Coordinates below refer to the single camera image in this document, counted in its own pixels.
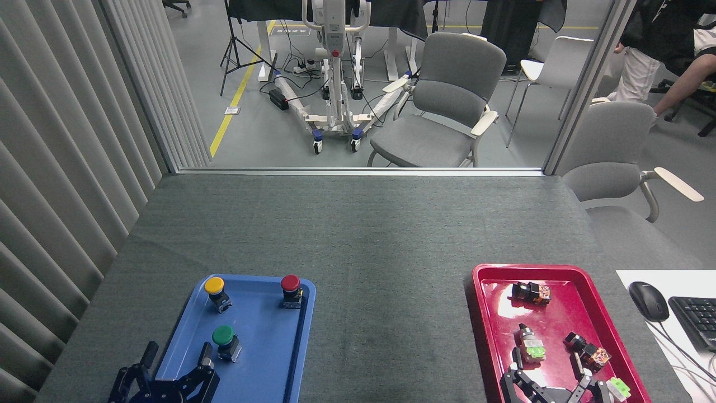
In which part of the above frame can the green push button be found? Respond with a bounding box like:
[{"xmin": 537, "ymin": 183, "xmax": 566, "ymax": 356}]
[{"xmin": 211, "ymin": 325, "xmax": 243, "ymax": 363}]

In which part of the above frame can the silver switch with green block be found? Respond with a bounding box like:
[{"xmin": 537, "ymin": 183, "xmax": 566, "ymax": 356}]
[{"xmin": 516, "ymin": 323, "xmax": 547, "ymax": 364}]

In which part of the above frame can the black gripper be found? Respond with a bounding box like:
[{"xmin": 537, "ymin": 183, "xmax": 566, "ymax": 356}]
[
  {"xmin": 500, "ymin": 348, "xmax": 593, "ymax": 403},
  {"xmin": 109, "ymin": 341, "xmax": 220, "ymax": 403}
]

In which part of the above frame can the red plastic tray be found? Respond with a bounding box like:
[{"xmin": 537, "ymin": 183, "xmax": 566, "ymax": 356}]
[{"xmin": 472, "ymin": 264, "xmax": 652, "ymax": 403}]

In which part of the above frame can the white stand on wheels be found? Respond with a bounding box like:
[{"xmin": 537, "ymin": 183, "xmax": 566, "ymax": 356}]
[{"xmin": 273, "ymin": 0, "xmax": 414, "ymax": 154}]

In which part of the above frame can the yellow push button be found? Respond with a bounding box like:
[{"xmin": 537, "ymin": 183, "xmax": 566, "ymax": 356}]
[{"xmin": 204, "ymin": 277, "xmax": 233, "ymax": 314}]

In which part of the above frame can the white paper sheet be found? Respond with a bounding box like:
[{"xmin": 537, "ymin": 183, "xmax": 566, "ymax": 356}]
[{"xmin": 615, "ymin": 270, "xmax": 716, "ymax": 403}]

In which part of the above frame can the grey armchair with white arms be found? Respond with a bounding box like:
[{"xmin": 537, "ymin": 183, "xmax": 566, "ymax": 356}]
[
  {"xmin": 366, "ymin": 32, "xmax": 507, "ymax": 168},
  {"xmin": 559, "ymin": 100, "xmax": 705, "ymax": 269}
]

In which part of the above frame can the black chair base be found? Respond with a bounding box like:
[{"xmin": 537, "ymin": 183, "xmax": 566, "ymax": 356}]
[{"xmin": 663, "ymin": 78, "xmax": 716, "ymax": 138}]

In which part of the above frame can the person with bare legs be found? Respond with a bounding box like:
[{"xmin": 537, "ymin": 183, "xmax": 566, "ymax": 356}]
[{"xmin": 652, "ymin": 22, "xmax": 716, "ymax": 126}]

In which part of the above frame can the blue plastic tray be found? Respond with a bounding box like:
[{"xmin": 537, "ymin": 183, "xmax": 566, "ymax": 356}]
[{"xmin": 144, "ymin": 273, "xmax": 317, "ymax": 403}]

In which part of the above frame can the white plastic chair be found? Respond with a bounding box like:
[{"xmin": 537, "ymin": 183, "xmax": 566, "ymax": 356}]
[{"xmin": 505, "ymin": 35, "xmax": 595, "ymax": 149}]

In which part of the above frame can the silver frame rail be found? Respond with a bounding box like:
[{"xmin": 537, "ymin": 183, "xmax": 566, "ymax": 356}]
[{"xmin": 175, "ymin": 167, "xmax": 544, "ymax": 177}]

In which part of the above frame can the black keyboard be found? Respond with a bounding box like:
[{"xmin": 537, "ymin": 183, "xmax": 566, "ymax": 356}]
[{"xmin": 668, "ymin": 296, "xmax": 716, "ymax": 353}]

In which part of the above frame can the red push button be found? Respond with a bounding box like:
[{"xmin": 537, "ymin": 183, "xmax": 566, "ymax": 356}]
[{"xmin": 280, "ymin": 274, "xmax": 304, "ymax": 310}]

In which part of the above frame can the white green switch block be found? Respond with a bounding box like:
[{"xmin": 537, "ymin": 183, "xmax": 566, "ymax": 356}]
[{"xmin": 594, "ymin": 377, "xmax": 632, "ymax": 403}]

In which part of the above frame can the desk with black cloth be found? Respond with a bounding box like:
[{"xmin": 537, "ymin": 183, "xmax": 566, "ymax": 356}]
[{"xmin": 227, "ymin": 0, "xmax": 428, "ymax": 82}]

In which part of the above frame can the black tripod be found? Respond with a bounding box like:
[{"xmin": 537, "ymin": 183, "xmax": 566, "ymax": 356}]
[{"xmin": 219, "ymin": 0, "xmax": 277, "ymax": 97}]

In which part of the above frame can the black orange square switch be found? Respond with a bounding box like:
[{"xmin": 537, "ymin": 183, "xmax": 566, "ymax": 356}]
[
  {"xmin": 563, "ymin": 331, "xmax": 612, "ymax": 372},
  {"xmin": 511, "ymin": 282, "xmax": 552, "ymax": 306}
]

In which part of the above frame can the grey ribbed partition panel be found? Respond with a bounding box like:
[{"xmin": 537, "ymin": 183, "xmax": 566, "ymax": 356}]
[{"xmin": 0, "ymin": 0, "xmax": 212, "ymax": 403}]

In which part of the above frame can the silver frame post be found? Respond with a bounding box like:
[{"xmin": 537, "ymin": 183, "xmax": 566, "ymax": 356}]
[{"xmin": 543, "ymin": 0, "xmax": 638, "ymax": 176}]

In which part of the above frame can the person in white trousers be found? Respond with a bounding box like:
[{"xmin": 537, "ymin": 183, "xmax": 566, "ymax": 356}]
[{"xmin": 614, "ymin": 0, "xmax": 700, "ymax": 104}]

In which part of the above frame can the black computer mouse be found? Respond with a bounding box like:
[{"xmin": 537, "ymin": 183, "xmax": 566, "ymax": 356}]
[{"xmin": 628, "ymin": 281, "xmax": 670, "ymax": 322}]

